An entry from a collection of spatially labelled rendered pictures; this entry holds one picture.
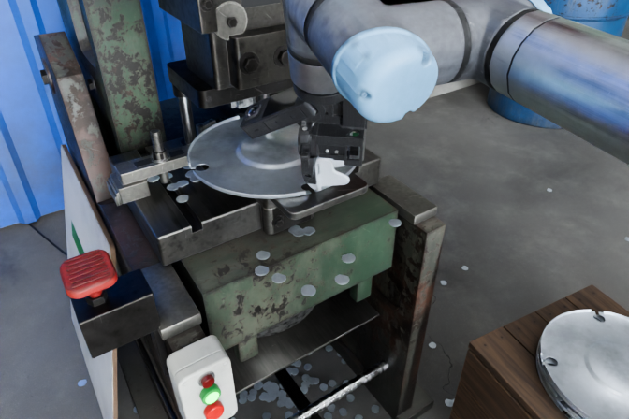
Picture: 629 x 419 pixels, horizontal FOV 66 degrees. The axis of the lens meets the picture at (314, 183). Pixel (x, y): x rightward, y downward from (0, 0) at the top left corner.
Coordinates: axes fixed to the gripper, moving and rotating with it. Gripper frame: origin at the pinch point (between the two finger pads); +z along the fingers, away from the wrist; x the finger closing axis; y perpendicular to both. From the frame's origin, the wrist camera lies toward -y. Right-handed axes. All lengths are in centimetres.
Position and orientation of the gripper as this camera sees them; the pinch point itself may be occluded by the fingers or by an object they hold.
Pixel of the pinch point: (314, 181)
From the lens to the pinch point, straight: 71.1
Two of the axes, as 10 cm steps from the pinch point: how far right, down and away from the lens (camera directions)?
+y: 9.9, 0.9, -1.3
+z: 0.5, 6.1, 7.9
